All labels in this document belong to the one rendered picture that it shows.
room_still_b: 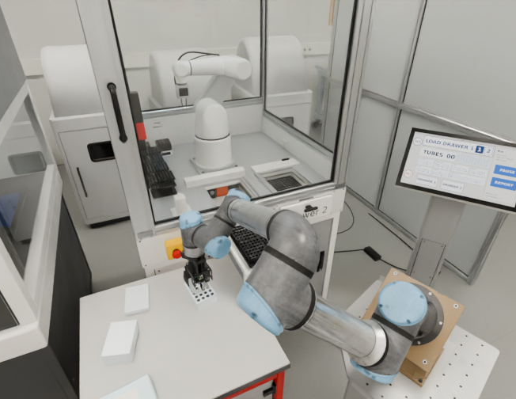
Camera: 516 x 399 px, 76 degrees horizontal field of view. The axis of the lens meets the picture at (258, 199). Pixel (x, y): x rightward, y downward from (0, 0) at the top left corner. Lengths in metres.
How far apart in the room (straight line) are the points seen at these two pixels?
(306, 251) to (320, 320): 0.17
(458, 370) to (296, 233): 0.82
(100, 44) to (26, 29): 3.24
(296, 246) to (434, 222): 1.40
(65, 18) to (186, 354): 3.70
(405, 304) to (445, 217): 1.06
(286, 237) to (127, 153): 0.71
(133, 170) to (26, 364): 0.78
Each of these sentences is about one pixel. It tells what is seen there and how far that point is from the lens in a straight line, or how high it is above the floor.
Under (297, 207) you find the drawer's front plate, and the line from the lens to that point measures 1.57.
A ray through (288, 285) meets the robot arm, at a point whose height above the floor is 1.29.
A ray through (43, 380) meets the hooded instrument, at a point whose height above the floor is 0.56.
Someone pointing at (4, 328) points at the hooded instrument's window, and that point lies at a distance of 1.29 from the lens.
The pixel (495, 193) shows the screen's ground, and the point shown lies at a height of 1.01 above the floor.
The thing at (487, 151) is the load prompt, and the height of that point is 1.15.
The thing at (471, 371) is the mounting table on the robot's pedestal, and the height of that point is 0.76.
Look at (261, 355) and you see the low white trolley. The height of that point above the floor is 0.76.
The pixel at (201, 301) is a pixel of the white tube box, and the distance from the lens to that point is 1.30.
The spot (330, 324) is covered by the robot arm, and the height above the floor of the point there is 1.15.
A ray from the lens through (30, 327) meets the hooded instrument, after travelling 1.29.
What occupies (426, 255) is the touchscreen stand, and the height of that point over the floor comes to 0.52.
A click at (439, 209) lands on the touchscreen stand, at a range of 1.95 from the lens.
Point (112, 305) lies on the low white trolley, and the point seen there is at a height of 0.76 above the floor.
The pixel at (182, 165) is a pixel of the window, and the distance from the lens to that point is 1.28.
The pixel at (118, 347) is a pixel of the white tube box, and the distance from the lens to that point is 1.24.
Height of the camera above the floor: 1.77
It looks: 32 degrees down
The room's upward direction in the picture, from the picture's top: straight up
